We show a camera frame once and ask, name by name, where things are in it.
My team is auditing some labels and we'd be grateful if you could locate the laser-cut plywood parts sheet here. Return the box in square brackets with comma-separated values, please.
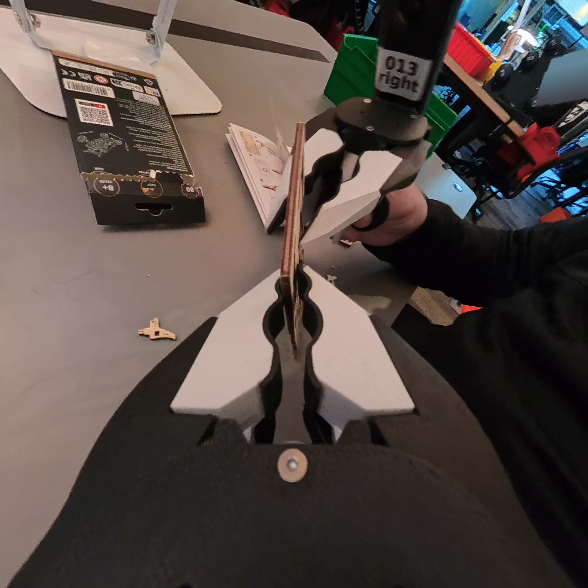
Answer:
[281, 122, 307, 359]

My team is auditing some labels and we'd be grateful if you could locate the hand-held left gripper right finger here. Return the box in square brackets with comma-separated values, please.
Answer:
[301, 266, 415, 444]

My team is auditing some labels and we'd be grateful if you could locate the red plastic bin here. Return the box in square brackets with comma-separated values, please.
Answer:
[448, 21, 499, 76]

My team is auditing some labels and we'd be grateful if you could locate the person's right hand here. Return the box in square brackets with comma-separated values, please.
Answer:
[350, 185, 429, 249]

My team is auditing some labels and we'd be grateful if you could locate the white instruction booklet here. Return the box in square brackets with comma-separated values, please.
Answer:
[225, 123, 295, 230]

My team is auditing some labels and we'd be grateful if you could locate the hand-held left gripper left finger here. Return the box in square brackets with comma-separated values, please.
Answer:
[171, 270, 289, 444]

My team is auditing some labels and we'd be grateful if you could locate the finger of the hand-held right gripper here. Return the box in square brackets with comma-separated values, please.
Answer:
[266, 129, 345, 235]
[299, 149, 406, 247]

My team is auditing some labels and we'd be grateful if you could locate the black cardboard kit box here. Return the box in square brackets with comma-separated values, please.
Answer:
[52, 50, 206, 226]

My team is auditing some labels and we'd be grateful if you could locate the red fabric chair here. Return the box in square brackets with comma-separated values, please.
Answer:
[498, 122, 561, 182]

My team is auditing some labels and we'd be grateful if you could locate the green plastic bin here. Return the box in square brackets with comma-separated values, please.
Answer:
[324, 33, 458, 157]

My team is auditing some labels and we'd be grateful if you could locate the white rounded panel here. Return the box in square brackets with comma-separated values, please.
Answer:
[413, 154, 478, 219]

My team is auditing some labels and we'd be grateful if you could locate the white metal stand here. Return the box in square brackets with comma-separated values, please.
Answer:
[0, 0, 222, 118]

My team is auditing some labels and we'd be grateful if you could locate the person's black clothing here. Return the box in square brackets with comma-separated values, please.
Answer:
[390, 220, 588, 588]

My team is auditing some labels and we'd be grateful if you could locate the gun-shaped wooden part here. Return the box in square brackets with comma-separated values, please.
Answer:
[138, 317, 177, 341]

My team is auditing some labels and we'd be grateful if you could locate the wooden background table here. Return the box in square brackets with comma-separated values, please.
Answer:
[441, 55, 526, 138]

